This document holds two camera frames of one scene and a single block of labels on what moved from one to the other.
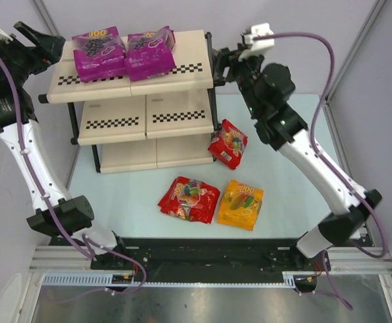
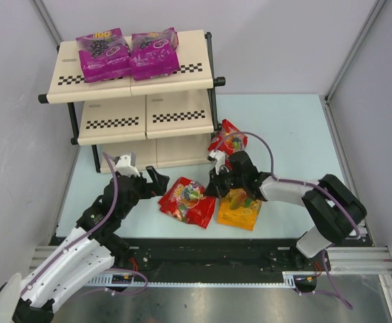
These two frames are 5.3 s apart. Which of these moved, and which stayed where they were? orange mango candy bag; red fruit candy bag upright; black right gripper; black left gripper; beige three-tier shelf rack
Moved: black right gripper; black left gripper
Stayed: red fruit candy bag upright; beige three-tier shelf rack; orange mango candy bag
